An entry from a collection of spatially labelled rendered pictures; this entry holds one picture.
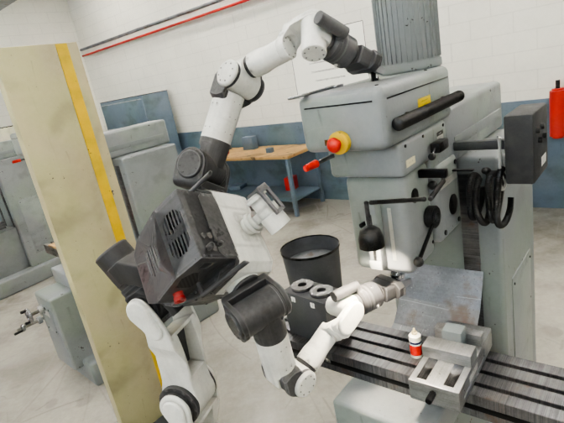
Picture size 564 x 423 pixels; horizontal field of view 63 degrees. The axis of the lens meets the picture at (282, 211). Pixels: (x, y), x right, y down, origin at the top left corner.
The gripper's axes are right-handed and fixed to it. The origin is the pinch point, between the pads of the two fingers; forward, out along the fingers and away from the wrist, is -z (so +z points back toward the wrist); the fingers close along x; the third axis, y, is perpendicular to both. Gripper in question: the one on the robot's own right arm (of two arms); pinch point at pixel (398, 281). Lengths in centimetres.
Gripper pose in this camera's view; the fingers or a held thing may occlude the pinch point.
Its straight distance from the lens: 158.6
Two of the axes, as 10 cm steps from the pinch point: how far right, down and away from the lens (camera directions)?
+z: -8.3, 2.9, -4.7
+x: -5.3, -1.6, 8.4
